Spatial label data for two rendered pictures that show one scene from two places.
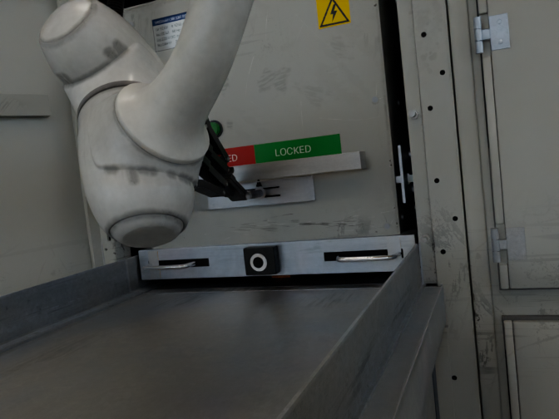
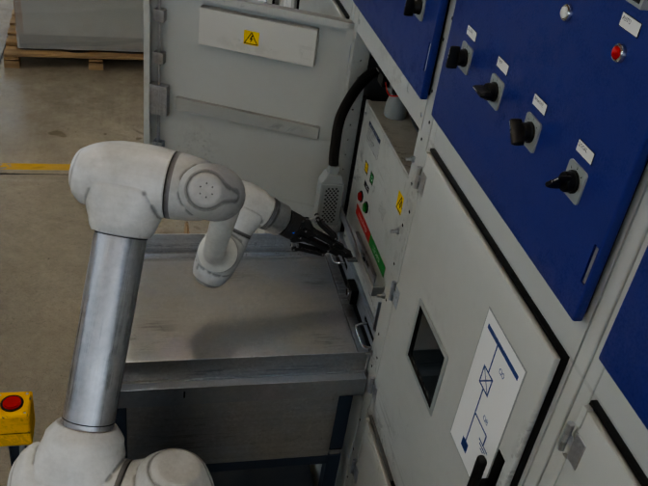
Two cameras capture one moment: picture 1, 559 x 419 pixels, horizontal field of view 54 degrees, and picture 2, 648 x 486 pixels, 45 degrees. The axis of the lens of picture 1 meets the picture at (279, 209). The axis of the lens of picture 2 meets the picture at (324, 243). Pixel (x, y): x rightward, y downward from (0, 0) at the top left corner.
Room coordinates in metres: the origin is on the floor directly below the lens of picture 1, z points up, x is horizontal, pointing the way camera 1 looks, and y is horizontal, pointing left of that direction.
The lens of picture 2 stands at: (-0.24, -1.34, 2.29)
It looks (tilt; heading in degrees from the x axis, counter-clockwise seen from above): 34 degrees down; 52
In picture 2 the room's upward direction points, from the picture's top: 9 degrees clockwise
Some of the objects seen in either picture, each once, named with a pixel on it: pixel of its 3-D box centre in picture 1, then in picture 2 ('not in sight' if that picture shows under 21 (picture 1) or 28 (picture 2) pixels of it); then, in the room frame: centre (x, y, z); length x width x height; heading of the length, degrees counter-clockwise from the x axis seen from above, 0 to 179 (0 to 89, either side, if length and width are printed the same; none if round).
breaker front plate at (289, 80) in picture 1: (249, 119); (372, 219); (0.99, 0.03, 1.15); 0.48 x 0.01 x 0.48; 68
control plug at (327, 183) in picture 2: not in sight; (330, 197); (1.00, 0.25, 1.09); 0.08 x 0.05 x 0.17; 158
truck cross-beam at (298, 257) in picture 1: (269, 257); (364, 291); (1.00, 0.03, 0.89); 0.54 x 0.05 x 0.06; 68
